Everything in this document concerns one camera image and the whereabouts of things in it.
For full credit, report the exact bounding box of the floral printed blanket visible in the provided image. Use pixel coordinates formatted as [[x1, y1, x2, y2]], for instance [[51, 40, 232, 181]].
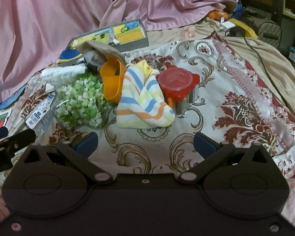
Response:
[[0, 38, 295, 180]]

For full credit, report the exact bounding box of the black mesh fan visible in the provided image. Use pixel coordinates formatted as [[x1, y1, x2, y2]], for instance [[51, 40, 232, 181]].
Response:
[[256, 20, 284, 50]]

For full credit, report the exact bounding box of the yellow rimmed basket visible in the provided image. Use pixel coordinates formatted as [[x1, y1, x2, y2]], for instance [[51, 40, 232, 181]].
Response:
[[228, 18, 259, 40]]

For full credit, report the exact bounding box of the striped towel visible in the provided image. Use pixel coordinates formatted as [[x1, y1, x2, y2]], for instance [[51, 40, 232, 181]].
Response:
[[116, 60, 176, 130]]

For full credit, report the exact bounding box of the red lid metal jar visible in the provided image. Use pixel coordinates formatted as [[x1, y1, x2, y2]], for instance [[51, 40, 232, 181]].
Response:
[[156, 65, 200, 116]]

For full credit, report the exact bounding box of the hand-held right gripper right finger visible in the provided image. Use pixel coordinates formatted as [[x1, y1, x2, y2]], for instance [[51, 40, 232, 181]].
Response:
[[176, 131, 271, 185]]

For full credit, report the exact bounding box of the orange plush toy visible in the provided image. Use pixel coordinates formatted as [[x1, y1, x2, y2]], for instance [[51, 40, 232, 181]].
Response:
[[206, 10, 230, 20]]

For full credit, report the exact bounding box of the white knitted cloth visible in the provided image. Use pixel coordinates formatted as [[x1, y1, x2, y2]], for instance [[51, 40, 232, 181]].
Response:
[[41, 65, 88, 83]]

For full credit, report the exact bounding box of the beige blanket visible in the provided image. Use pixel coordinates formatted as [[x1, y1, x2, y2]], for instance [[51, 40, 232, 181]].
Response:
[[145, 18, 295, 120]]

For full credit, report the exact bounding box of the pink satin curtain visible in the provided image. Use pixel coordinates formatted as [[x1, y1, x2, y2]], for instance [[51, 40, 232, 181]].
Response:
[[0, 0, 252, 109]]

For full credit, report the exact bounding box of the orange plastic cup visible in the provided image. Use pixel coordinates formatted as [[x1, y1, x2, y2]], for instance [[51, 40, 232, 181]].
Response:
[[100, 58, 128, 104]]

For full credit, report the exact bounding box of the toothbrush package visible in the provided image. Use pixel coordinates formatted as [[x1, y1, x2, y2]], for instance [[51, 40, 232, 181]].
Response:
[[25, 92, 59, 137]]

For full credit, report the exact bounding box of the white charger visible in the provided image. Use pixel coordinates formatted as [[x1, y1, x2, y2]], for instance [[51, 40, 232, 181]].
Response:
[[217, 17, 237, 31]]

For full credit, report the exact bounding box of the beige cloth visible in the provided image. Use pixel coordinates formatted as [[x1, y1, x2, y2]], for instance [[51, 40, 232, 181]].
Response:
[[75, 41, 126, 67]]

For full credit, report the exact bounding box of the black white striped cloth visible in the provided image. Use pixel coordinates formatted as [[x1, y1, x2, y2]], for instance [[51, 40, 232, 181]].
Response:
[[74, 56, 89, 67]]

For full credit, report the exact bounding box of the grey cardboard box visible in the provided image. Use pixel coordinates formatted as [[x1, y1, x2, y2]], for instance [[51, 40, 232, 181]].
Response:
[[70, 19, 150, 54]]

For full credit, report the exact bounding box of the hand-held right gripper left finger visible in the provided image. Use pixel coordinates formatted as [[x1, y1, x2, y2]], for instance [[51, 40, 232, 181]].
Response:
[[20, 132, 114, 184]]

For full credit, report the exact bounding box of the black cable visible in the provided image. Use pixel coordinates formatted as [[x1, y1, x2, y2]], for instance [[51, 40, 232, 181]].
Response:
[[225, 26, 295, 105]]

